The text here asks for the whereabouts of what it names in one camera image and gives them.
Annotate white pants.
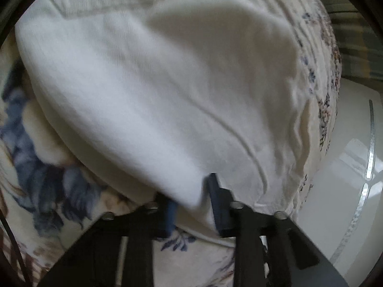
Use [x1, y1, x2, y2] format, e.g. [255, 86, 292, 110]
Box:
[16, 0, 311, 235]

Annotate green striped curtain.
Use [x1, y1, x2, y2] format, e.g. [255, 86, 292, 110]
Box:
[325, 3, 382, 84]

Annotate white headboard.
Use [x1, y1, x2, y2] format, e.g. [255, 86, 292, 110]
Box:
[298, 79, 382, 286]

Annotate floral bed blanket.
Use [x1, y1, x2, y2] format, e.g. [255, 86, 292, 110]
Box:
[1, 0, 341, 286]

